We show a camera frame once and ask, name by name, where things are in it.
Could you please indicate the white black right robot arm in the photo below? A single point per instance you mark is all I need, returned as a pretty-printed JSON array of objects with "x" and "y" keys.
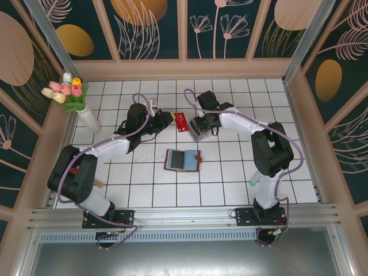
[{"x": 238, "y": 120}]

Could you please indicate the aluminium frame post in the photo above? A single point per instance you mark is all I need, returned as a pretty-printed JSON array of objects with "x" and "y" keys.
[
  {"x": 309, "y": 34},
  {"x": 49, "y": 31}
]

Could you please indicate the red VIP card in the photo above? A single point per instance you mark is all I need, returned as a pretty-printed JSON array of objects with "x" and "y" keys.
[{"x": 181, "y": 122}]

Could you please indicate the brown leather card holder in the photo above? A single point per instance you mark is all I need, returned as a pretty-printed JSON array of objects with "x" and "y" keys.
[{"x": 189, "y": 161}]

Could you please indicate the white ribbed vase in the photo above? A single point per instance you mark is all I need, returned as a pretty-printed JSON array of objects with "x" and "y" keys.
[{"x": 90, "y": 122}]

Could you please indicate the aluminium mounting rail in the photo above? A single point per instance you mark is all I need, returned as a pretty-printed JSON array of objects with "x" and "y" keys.
[{"x": 184, "y": 215}]

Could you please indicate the grey metal sheet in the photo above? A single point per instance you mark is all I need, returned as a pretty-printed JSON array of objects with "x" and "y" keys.
[{"x": 184, "y": 261}]

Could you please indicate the beige wooden peg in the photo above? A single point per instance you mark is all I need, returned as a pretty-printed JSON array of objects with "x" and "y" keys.
[{"x": 99, "y": 184}]

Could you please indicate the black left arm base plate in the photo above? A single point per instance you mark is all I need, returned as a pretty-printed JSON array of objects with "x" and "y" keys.
[{"x": 126, "y": 217}]

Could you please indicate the tulip bouquet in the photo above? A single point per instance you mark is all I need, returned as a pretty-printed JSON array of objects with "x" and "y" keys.
[{"x": 69, "y": 90}]

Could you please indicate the black card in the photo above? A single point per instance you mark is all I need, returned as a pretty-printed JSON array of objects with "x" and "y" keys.
[{"x": 176, "y": 159}]

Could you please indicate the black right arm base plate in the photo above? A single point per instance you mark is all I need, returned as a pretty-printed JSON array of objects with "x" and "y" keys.
[{"x": 244, "y": 217}]

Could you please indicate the light teal tube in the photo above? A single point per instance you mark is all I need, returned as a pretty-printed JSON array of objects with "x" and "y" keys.
[{"x": 254, "y": 180}]

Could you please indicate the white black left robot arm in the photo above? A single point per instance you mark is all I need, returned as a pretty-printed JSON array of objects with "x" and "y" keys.
[{"x": 109, "y": 148}]

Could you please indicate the clear acrylic card stand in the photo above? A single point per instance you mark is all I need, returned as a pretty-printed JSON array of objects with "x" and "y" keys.
[{"x": 195, "y": 135}]

